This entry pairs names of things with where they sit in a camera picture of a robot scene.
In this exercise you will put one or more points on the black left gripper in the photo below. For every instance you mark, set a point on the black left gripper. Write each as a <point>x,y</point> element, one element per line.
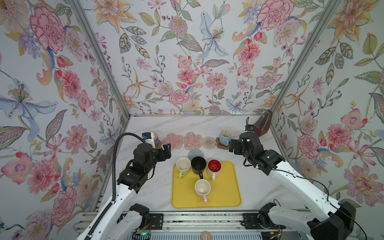
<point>167,152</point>

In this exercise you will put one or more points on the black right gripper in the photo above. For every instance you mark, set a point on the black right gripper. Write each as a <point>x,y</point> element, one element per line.
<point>237,146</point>

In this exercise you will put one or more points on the pink flower coaster front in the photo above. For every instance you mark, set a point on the pink flower coaster front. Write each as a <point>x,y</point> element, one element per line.
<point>176,141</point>

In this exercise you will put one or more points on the pink flower coaster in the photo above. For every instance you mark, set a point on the pink flower coaster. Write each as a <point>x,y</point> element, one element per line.
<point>192,141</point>
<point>176,141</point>

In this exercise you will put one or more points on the purple handle mug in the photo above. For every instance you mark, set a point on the purple handle mug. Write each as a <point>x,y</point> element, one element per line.
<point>154,139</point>

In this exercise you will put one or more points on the green mug white inside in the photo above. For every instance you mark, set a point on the green mug white inside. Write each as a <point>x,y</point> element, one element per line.
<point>183,166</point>

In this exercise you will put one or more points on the blue handle mug front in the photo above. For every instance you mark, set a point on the blue handle mug front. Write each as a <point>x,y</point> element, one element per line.
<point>225,136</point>

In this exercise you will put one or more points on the brown paw print coaster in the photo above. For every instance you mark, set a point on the brown paw print coaster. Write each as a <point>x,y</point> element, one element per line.
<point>220,146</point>

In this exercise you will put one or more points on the multicolour woven round coaster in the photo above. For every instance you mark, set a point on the multicolour woven round coaster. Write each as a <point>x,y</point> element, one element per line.
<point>209,143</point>

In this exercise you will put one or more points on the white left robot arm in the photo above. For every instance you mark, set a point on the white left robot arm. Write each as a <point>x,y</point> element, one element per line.
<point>105,221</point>

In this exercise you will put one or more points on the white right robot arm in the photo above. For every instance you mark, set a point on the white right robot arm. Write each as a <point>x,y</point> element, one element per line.
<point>327,219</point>

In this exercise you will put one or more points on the grey blue woven coaster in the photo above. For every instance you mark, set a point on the grey blue woven coaster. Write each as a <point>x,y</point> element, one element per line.
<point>195,153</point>

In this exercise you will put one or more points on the brown wooden metronome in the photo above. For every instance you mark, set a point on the brown wooden metronome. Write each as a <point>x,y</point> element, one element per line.
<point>263,124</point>

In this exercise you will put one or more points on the black mug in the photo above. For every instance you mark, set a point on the black mug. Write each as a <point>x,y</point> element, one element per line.
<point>198,165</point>

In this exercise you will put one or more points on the red inside white mug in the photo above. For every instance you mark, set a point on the red inside white mug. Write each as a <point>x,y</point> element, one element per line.
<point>214,168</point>

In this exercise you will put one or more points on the yellow tray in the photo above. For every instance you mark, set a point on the yellow tray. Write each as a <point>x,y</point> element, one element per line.
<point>224,192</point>

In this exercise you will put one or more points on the pink handle mug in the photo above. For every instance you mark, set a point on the pink handle mug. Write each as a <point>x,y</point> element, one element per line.
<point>202,189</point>

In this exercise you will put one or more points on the aluminium rail base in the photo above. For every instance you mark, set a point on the aluminium rail base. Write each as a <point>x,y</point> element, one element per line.
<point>139,220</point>

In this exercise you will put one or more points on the orange ring tape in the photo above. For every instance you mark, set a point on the orange ring tape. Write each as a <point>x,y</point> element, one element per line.
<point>206,236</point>

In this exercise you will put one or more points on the aluminium corner post right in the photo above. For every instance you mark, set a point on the aluminium corner post right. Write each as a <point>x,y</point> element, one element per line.
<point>304,54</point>

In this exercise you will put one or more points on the aluminium corner post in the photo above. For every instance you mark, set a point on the aluminium corner post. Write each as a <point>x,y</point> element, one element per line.
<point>91,37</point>
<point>304,54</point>

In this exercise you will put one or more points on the aluminium corner post left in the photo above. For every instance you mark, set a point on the aluminium corner post left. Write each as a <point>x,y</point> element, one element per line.
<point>91,37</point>

